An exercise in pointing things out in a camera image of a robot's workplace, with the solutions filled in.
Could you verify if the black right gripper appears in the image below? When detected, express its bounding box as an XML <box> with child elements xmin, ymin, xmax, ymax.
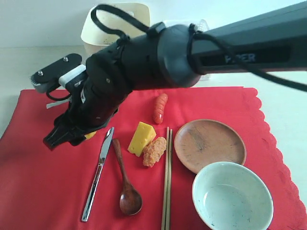
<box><xmin>43</xmin><ymin>81</ymin><xmax>131</xmax><ymax>150</ymax></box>

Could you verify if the yellow lemon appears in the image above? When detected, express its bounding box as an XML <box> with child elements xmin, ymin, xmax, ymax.
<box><xmin>84</xmin><ymin>131</ymin><xmax>96</xmax><ymax>139</ymax></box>

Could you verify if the yellow cheese wedge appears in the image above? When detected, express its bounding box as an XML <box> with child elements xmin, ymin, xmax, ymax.
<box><xmin>128</xmin><ymin>122</ymin><xmax>156</xmax><ymax>157</ymax></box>

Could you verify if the orange fried chicken piece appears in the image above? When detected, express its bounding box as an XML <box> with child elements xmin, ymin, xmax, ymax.
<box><xmin>143</xmin><ymin>137</ymin><xmax>167</xmax><ymax>167</ymax></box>

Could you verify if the red sausage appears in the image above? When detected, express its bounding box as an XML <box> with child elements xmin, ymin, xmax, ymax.
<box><xmin>153</xmin><ymin>93</ymin><xmax>168</xmax><ymax>124</ymax></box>

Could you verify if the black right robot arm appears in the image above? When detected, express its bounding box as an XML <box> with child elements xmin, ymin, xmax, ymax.
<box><xmin>44</xmin><ymin>2</ymin><xmax>307</xmax><ymax>149</ymax></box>

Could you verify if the steel table knife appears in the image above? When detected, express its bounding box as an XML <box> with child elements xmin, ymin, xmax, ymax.
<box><xmin>81</xmin><ymin>127</ymin><xmax>115</xmax><ymax>222</ymax></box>

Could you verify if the red tablecloth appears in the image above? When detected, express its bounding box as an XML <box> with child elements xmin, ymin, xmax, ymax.
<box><xmin>0</xmin><ymin>87</ymin><xmax>307</xmax><ymax>230</ymax></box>

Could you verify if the wooden spoon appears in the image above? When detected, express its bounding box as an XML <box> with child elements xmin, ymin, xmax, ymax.
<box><xmin>112</xmin><ymin>138</ymin><xmax>142</xmax><ymax>216</ymax></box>

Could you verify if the cream plastic bin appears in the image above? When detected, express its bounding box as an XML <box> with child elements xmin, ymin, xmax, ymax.
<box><xmin>81</xmin><ymin>3</ymin><xmax>150</xmax><ymax>57</ymax></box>

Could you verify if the right wooden chopstick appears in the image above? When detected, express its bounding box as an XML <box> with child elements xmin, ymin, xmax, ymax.
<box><xmin>165</xmin><ymin>129</ymin><xmax>173</xmax><ymax>230</ymax></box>

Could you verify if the brown wooden plate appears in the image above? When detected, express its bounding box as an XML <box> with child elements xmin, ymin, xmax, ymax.
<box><xmin>174</xmin><ymin>119</ymin><xmax>247</xmax><ymax>174</ymax></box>

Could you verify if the pale green bowl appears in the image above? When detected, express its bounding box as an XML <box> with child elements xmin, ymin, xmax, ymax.
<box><xmin>192</xmin><ymin>161</ymin><xmax>274</xmax><ymax>230</ymax></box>

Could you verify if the white lattice plastic basket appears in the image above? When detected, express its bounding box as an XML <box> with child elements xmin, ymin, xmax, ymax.
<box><xmin>165</xmin><ymin>19</ymin><xmax>212</xmax><ymax>82</ymax></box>

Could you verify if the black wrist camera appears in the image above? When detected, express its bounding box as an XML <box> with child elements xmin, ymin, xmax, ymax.
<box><xmin>30</xmin><ymin>53</ymin><xmax>85</xmax><ymax>93</ymax></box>

